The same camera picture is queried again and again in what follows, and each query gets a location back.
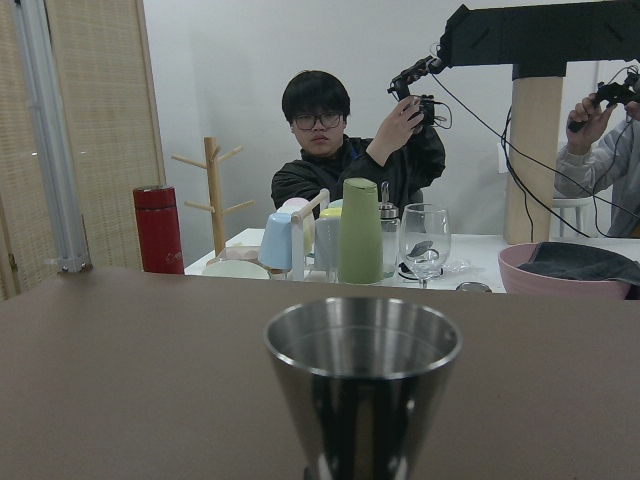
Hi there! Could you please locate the glass syrup dispenser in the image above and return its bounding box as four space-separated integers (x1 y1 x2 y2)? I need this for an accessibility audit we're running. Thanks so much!
379 181 401 280

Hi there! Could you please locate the green shaker bottle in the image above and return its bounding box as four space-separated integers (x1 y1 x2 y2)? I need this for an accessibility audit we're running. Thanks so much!
338 177 383 285

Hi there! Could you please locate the steel double jigger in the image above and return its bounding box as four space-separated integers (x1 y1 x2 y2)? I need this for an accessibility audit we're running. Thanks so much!
264 297 463 479

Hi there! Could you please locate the wooden cup tree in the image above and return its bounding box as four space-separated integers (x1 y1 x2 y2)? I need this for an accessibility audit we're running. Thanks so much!
171 136 255 254

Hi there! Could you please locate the light blue cup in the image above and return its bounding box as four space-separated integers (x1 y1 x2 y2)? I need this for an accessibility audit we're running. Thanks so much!
259 212 292 271

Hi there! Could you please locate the person in black jacket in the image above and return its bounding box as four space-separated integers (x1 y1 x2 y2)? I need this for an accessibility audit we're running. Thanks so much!
271 70 445 208

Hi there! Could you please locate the clear wine glass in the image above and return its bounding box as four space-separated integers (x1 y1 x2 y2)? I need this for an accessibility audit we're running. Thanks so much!
399 203 451 289

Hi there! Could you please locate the red thermos bottle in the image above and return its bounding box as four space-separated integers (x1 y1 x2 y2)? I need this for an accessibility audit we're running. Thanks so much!
133 185 184 275

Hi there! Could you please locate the grey cup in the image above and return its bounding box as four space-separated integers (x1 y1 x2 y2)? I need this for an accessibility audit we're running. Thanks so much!
314 207 342 271

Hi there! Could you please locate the person in grey jacket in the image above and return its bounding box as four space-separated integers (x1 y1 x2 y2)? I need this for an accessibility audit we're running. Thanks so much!
554 93 639 238

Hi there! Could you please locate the wooden post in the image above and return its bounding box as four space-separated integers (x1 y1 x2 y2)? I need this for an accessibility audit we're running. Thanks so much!
503 77 564 245

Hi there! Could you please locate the pink bowl with cloth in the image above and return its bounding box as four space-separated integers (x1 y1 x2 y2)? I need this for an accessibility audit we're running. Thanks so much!
498 241 639 300

